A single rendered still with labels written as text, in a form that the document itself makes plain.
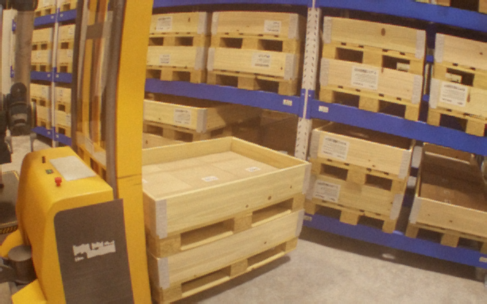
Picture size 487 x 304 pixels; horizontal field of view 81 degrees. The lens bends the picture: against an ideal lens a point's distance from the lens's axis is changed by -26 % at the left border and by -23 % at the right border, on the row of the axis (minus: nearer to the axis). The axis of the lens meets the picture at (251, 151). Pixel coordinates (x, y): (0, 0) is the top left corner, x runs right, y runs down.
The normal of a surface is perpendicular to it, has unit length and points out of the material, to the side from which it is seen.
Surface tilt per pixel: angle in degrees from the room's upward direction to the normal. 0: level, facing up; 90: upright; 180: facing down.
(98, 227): 90
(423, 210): 90
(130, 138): 90
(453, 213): 90
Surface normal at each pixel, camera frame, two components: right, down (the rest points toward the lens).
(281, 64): -0.49, 0.19
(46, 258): 0.70, 0.25
